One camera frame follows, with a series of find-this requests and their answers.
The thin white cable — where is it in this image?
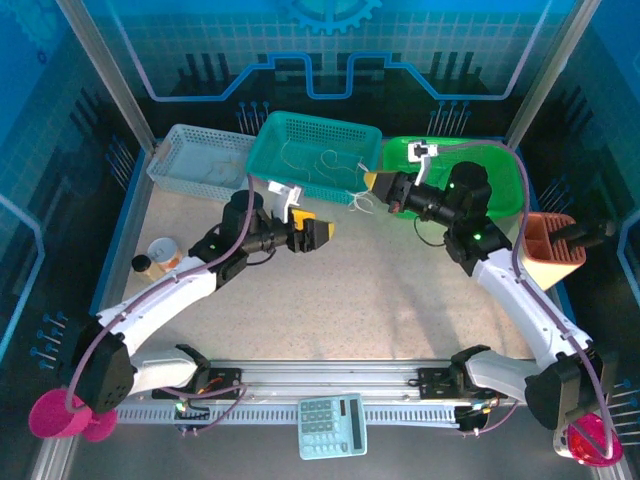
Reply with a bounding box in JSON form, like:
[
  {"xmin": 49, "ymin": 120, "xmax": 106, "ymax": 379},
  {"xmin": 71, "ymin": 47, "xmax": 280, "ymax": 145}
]
[
  {"xmin": 279, "ymin": 142, "xmax": 321, "ymax": 184},
  {"xmin": 347, "ymin": 189, "xmax": 375, "ymax": 215}
]

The string bundle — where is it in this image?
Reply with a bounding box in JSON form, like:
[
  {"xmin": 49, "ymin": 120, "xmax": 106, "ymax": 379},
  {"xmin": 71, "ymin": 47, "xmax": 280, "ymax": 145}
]
[{"xmin": 317, "ymin": 149, "xmax": 371, "ymax": 184}]

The green perforated plastic basket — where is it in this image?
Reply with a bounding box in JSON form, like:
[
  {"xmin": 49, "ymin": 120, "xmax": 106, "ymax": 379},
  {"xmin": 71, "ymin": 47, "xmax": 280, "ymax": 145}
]
[{"xmin": 382, "ymin": 135, "xmax": 525, "ymax": 221}]

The teal perforated plastic basket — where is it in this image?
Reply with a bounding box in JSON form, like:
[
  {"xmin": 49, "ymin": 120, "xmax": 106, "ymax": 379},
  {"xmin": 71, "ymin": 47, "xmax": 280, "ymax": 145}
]
[{"xmin": 243, "ymin": 110, "xmax": 384, "ymax": 206}]

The orange cream utensil holder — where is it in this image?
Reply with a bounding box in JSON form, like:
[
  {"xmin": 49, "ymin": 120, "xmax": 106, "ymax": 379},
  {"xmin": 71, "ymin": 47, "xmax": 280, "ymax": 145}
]
[{"xmin": 519, "ymin": 212, "xmax": 587, "ymax": 292}]

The white perforated plastic basket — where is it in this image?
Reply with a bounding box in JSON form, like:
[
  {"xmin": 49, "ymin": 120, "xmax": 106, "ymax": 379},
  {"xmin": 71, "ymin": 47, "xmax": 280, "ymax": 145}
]
[{"xmin": 146, "ymin": 123, "xmax": 259, "ymax": 203}]

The amber bottle black cap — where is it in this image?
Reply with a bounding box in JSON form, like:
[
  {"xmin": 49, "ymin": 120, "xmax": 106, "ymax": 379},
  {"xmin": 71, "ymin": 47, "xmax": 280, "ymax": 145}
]
[{"xmin": 130, "ymin": 253, "xmax": 166, "ymax": 281}]

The light blue calculator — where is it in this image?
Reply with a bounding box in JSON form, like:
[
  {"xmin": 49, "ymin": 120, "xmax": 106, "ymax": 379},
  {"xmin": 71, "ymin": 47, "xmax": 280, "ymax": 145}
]
[{"xmin": 298, "ymin": 393, "xmax": 369, "ymax": 461}]

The pink goblet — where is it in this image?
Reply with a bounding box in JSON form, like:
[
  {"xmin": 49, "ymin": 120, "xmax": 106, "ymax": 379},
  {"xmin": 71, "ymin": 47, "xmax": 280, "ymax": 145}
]
[{"xmin": 28, "ymin": 388, "xmax": 119, "ymax": 444}]

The red translucent cup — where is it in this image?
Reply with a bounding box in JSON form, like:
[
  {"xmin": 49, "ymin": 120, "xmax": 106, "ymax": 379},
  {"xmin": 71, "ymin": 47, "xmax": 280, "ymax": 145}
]
[{"xmin": 552, "ymin": 412, "xmax": 625, "ymax": 469}]

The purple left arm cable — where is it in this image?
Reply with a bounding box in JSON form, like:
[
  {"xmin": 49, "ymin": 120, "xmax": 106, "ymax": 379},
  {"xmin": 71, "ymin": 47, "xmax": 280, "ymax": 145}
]
[{"xmin": 64, "ymin": 173, "xmax": 254, "ymax": 416}]

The black tool handle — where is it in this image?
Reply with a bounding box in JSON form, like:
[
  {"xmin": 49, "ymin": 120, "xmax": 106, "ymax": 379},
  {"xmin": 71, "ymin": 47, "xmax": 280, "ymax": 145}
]
[{"xmin": 549, "ymin": 219, "xmax": 617, "ymax": 251}]

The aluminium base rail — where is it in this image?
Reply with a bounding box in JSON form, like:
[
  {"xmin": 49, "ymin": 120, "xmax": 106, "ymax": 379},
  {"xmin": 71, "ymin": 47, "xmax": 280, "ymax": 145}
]
[{"xmin": 207, "ymin": 359, "xmax": 531, "ymax": 406}]

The aluminium frame post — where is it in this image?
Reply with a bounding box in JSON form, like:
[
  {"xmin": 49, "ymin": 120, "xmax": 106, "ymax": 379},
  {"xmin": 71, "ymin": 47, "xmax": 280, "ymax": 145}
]
[
  {"xmin": 503, "ymin": 0, "xmax": 602, "ymax": 149},
  {"xmin": 53, "ymin": 0, "xmax": 164, "ymax": 154}
]

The white slotted cable duct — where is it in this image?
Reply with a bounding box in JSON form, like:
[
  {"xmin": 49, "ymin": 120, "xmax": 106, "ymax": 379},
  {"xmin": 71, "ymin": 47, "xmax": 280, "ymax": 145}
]
[{"xmin": 115, "ymin": 402, "xmax": 461, "ymax": 426}]

